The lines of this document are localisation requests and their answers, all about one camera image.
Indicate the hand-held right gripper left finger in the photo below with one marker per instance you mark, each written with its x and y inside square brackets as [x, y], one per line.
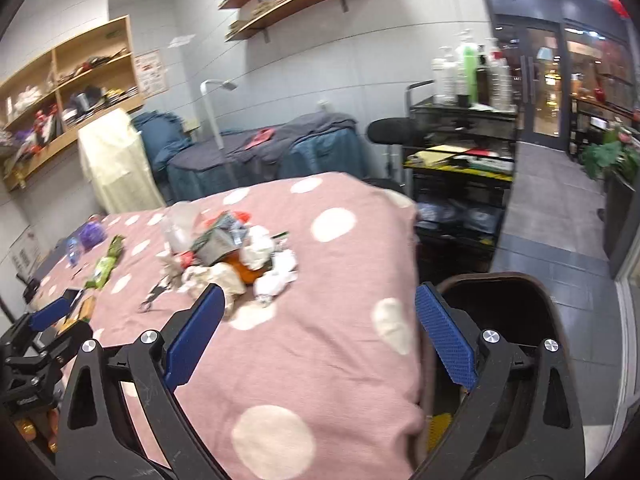
[195, 340]

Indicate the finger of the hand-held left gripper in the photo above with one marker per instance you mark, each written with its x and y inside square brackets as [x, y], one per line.
[55, 347]
[47, 312]

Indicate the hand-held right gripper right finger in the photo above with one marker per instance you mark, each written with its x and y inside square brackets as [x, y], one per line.
[445, 335]

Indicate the dark brown waste bin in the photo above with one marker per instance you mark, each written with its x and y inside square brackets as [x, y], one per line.
[510, 305]

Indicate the orange tangerine peel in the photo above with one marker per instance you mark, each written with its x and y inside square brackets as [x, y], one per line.
[242, 271]

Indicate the person's left hand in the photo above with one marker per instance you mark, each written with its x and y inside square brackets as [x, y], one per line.
[52, 419]

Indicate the yellow snack packet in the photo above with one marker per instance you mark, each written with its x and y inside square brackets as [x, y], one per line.
[86, 308]

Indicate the small black metal tool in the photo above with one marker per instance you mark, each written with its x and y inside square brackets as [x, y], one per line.
[152, 297]

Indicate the beige crumpled paper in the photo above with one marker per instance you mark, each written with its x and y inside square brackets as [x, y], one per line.
[220, 277]

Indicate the clear plastic bottle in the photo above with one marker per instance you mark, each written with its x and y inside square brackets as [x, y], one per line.
[72, 250]

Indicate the light green snack wrapper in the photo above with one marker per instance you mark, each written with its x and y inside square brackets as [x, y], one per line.
[102, 270]

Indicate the purple plastic bottle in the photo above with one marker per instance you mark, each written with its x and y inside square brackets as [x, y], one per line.
[92, 232]

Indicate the grey foil packet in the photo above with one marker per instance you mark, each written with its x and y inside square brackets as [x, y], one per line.
[215, 249]

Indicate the dark green snack wrapper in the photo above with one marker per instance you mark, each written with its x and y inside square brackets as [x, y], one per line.
[116, 246]

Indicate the small white crumpled tissue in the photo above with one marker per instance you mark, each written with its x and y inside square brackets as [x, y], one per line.
[275, 280]

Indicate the clear plastic cup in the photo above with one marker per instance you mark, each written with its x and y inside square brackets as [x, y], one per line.
[180, 225]

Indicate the pink polka dot blanket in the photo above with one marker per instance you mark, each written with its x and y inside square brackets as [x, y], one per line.
[325, 310]

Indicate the red plastic wrapper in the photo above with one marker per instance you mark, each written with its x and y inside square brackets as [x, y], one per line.
[240, 216]

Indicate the black trolley cart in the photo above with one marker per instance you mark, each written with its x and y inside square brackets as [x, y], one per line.
[460, 180]

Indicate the cream cloth garment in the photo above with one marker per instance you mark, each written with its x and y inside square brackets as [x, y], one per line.
[115, 160]

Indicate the yellow paper envelope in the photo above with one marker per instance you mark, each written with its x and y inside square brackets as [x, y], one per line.
[440, 156]

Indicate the massage bed with dark cover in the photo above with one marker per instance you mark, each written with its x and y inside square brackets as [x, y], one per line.
[280, 160]

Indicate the pile of blue bedding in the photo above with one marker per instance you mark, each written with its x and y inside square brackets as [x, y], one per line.
[157, 135]

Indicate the black round stool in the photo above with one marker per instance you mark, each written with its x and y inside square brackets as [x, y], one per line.
[392, 130]

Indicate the red cloth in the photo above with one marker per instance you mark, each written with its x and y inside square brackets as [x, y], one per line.
[260, 138]

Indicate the white floor lamp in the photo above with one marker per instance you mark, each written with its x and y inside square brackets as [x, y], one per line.
[216, 120]

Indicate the green potted plant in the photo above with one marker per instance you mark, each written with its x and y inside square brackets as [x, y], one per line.
[610, 155]

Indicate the cluster of toiletry bottles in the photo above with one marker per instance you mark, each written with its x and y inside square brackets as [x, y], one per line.
[470, 70]

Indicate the glass door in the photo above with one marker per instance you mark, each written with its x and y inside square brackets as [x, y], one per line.
[545, 80]

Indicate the red lantern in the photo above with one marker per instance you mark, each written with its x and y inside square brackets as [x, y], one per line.
[619, 7]

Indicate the white wall notice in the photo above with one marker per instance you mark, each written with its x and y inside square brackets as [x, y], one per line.
[24, 252]

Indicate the wooden wall cabinet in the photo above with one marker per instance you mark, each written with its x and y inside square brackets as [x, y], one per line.
[65, 100]

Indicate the wall poster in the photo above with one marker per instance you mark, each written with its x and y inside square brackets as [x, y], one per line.
[150, 74]

